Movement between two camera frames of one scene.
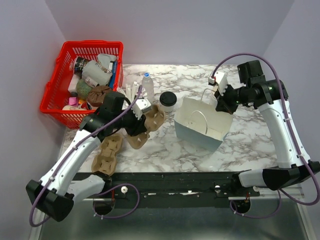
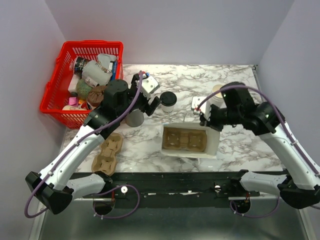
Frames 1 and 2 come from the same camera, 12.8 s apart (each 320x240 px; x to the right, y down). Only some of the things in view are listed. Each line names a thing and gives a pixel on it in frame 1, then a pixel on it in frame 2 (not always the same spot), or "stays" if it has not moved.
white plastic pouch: [99, 71] stays
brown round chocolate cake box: [96, 95] stays
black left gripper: [139, 127] -> [147, 108]
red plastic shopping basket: [56, 93] stays
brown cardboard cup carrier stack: [105, 161] stays
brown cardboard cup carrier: [154, 119] -> [179, 138]
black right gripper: [222, 104] -> [210, 123]
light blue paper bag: [200, 122] -> [212, 142]
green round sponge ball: [83, 88] stays
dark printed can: [79, 63] stays
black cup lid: [168, 98] stays
